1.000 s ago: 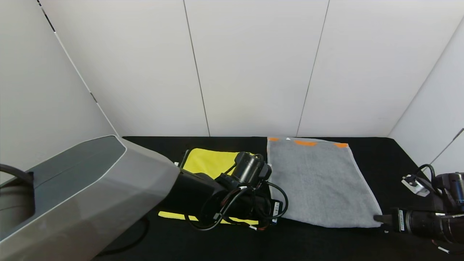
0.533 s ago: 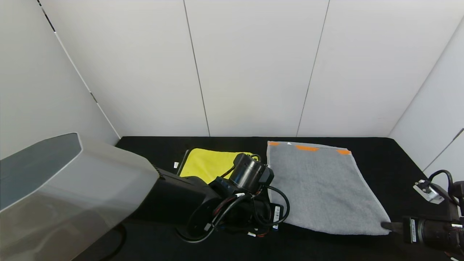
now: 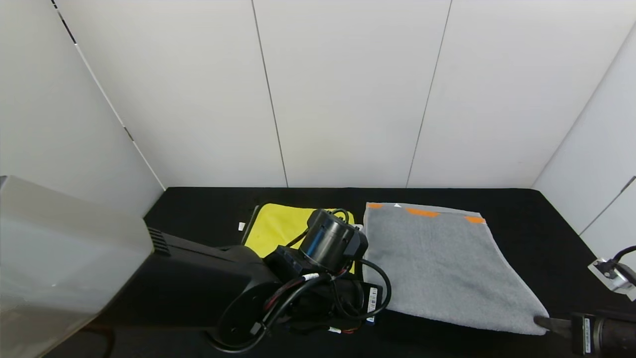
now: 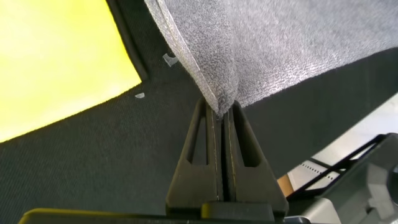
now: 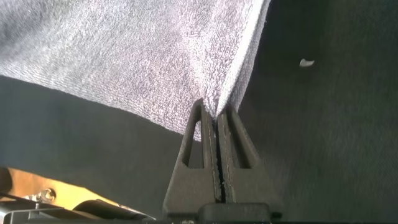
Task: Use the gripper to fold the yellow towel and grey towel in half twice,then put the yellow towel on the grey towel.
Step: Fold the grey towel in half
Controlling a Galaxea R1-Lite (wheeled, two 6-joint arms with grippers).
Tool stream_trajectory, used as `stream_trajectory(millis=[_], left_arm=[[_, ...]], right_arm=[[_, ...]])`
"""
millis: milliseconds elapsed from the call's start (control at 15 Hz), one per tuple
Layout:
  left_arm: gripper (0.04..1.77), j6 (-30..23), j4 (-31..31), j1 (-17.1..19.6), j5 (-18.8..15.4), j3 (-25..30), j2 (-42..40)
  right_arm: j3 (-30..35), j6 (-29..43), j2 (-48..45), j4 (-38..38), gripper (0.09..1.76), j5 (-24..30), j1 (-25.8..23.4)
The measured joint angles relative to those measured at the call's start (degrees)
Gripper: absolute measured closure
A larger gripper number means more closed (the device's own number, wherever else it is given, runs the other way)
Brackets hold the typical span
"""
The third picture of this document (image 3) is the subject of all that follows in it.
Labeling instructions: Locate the grey towel with orange marks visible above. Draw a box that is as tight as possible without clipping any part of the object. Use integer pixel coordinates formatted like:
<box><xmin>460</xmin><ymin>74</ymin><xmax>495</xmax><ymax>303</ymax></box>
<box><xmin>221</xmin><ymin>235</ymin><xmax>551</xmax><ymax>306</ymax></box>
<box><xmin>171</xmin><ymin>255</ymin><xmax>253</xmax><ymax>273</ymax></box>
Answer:
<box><xmin>363</xmin><ymin>202</ymin><xmax>550</xmax><ymax>335</ymax></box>

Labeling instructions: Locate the yellow towel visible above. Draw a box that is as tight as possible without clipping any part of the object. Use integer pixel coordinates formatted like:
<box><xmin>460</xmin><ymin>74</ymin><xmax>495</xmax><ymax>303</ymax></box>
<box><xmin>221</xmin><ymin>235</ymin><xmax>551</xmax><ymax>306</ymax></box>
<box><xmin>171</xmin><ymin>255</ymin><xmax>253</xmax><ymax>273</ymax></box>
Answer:
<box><xmin>245</xmin><ymin>203</ymin><xmax>356</xmax><ymax>274</ymax></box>

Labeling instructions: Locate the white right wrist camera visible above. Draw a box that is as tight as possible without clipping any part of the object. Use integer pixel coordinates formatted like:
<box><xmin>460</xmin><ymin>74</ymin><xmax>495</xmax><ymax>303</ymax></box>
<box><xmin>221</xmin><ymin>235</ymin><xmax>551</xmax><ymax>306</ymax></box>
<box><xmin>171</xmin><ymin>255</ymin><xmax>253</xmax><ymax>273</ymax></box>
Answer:
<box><xmin>589</xmin><ymin>256</ymin><xmax>636</xmax><ymax>302</ymax></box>

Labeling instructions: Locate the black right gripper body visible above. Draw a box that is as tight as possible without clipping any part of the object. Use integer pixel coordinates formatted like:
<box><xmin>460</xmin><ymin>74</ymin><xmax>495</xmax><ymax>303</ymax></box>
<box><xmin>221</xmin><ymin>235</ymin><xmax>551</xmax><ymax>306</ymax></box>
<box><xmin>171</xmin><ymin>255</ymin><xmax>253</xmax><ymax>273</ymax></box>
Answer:
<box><xmin>570</xmin><ymin>312</ymin><xmax>636</xmax><ymax>358</ymax></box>

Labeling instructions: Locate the black left arm cable bundle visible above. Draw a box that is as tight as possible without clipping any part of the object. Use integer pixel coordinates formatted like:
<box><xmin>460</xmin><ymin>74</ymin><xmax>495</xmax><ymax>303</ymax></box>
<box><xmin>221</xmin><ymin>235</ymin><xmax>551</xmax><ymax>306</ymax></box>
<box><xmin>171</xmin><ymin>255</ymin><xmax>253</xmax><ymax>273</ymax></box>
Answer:
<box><xmin>211</xmin><ymin>209</ymin><xmax>393</xmax><ymax>355</ymax></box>

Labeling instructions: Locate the hanging black red cable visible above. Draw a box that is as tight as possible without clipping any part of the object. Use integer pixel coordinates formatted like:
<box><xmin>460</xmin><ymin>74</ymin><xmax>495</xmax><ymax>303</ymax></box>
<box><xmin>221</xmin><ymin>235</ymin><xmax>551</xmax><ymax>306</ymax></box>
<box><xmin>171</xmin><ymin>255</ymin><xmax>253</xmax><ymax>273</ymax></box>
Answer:
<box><xmin>79</xmin><ymin>324</ymin><xmax>116</xmax><ymax>358</ymax></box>

